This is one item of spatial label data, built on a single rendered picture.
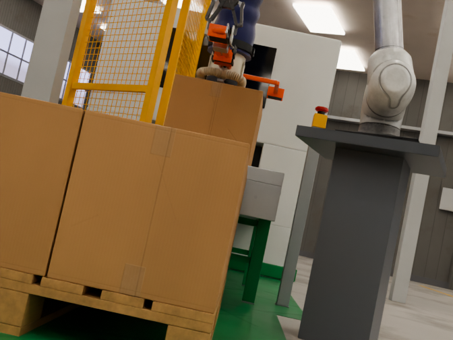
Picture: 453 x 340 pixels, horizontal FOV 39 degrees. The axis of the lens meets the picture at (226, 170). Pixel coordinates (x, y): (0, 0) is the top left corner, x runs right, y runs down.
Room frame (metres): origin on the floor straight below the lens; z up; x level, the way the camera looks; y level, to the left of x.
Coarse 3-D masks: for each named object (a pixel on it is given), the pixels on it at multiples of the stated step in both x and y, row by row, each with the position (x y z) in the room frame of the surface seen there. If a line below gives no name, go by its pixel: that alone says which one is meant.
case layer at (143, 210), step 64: (0, 128) 1.52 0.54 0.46; (64, 128) 1.52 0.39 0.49; (128, 128) 1.51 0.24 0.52; (0, 192) 1.52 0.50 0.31; (64, 192) 1.52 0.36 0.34; (128, 192) 1.51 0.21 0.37; (192, 192) 1.50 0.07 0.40; (0, 256) 1.52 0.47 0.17; (64, 256) 1.51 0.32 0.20; (128, 256) 1.51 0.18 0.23; (192, 256) 1.50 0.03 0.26
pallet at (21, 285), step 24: (0, 288) 1.52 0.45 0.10; (24, 288) 1.51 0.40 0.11; (48, 288) 1.51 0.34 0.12; (72, 288) 1.51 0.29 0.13; (96, 288) 1.66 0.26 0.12; (0, 312) 1.52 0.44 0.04; (24, 312) 1.51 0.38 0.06; (48, 312) 1.75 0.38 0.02; (120, 312) 1.50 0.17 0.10; (144, 312) 1.50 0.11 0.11; (168, 312) 1.50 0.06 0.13; (192, 312) 1.50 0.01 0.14; (216, 312) 2.02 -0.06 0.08; (168, 336) 1.50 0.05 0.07; (192, 336) 1.50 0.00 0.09
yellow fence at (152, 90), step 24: (96, 0) 4.05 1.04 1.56; (144, 0) 3.73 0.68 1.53; (168, 0) 3.56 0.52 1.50; (96, 24) 3.99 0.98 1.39; (168, 24) 3.54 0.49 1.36; (96, 48) 3.96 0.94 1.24; (120, 48) 3.81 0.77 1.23; (168, 48) 3.57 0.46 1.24; (72, 72) 4.03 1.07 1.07; (72, 96) 4.04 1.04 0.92; (144, 120) 3.54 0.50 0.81
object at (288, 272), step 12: (324, 120) 3.30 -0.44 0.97; (312, 156) 3.30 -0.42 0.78; (312, 168) 3.30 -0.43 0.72; (312, 180) 3.30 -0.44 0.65; (300, 192) 3.30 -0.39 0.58; (300, 204) 3.30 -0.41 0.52; (300, 216) 3.30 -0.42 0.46; (300, 228) 3.30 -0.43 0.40; (300, 240) 3.30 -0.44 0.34; (288, 252) 3.30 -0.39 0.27; (288, 264) 3.30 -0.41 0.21; (288, 276) 3.30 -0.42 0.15; (288, 288) 3.30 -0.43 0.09; (276, 300) 3.35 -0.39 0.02; (288, 300) 3.30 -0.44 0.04
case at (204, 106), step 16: (176, 80) 2.84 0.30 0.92; (192, 80) 2.84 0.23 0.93; (208, 80) 2.83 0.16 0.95; (176, 96) 2.84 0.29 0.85; (192, 96) 2.84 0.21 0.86; (208, 96) 2.83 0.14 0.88; (224, 96) 2.83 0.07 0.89; (240, 96) 2.82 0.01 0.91; (256, 96) 2.82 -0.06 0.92; (176, 112) 2.84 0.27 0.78; (192, 112) 2.83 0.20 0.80; (208, 112) 2.83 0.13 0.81; (224, 112) 2.83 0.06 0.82; (240, 112) 2.82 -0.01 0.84; (256, 112) 2.82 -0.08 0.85; (192, 128) 2.83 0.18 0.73; (208, 128) 2.83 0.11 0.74; (224, 128) 2.82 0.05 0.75; (240, 128) 2.82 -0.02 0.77; (256, 128) 2.95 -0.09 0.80
